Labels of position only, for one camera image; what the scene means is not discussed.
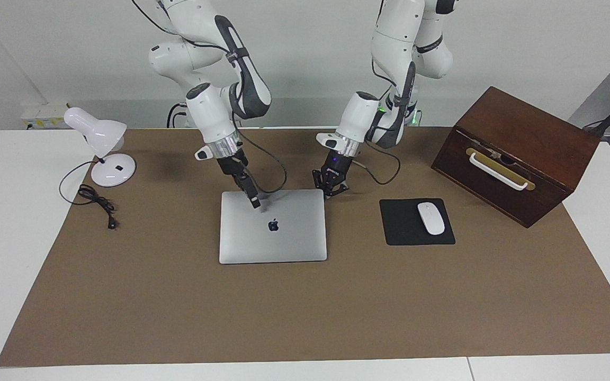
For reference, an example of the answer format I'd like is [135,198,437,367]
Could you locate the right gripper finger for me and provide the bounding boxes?
[232,175,257,209]
[240,172,262,207]

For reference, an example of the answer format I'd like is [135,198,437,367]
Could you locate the silver grey laptop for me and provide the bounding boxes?
[219,189,328,265]

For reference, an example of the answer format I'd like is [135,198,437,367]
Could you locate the black mouse pad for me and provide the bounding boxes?
[379,198,456,246]

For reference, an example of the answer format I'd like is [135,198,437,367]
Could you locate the white computer mouse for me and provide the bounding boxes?
[417,202,446,235]

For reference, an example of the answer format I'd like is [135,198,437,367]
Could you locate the white desk lamp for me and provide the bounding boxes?
[64,107,137,187]

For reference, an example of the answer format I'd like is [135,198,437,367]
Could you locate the brown table mat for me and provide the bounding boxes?
[0,127,610,367]

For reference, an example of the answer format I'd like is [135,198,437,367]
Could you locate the dark brown wooden box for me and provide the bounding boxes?
[431,86,601,229]

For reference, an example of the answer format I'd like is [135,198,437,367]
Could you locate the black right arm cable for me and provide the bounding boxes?
[131,0,288,195]

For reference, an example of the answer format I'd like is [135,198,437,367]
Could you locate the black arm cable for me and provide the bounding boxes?
[352,58,402,186]
[131,0,288,195]

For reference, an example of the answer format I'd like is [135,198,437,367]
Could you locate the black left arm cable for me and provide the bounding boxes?
[352,58,402,186]

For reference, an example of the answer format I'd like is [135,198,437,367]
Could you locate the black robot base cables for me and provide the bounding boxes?
[166,102,189,129]

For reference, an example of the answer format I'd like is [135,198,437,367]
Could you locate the black lamp power cable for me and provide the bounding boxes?
[59,160,119,230]

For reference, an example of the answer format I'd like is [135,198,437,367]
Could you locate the white box handle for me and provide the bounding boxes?
[469,152,529,191]

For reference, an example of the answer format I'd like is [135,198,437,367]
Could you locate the white wall power strip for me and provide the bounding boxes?
[21,103,70,130]

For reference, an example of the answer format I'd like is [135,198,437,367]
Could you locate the brass handle plate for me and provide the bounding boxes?
[465,148,536,191]

